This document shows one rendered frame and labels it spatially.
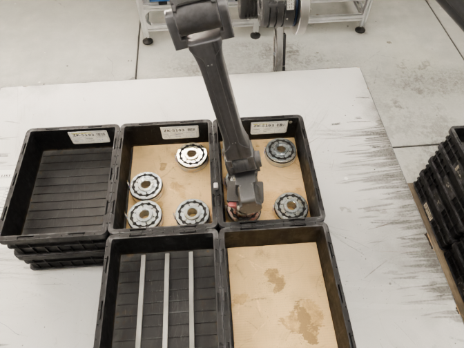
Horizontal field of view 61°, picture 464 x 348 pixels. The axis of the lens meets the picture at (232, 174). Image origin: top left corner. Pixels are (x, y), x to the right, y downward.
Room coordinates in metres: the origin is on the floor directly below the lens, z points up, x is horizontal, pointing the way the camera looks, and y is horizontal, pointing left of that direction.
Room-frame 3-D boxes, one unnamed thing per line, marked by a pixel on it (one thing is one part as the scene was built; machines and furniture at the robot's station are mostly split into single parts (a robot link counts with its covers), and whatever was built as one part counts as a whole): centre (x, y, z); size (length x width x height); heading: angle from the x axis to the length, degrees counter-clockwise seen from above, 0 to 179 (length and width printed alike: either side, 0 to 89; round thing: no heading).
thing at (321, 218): (0.69, -0.10, 0.92); 0.40 x 0.30 x 0.02; 4
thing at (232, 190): (0.58, -0.04, 0.98); 0.10 x 0.07 x 0.07; 89
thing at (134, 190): (0.66, 0.27, 0.86); 0.10 x 0.10 x 0.01
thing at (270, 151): (0.81, -0.16, 0.86); 0.10 x 0.10 x 0.01
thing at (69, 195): (0.65, 0.50, 0.87); 0.40 x 0.30 x 0.11; 4
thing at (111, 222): (0.67, 0.20, 0.92); 0.40 x 0.30 x 0.02; 4
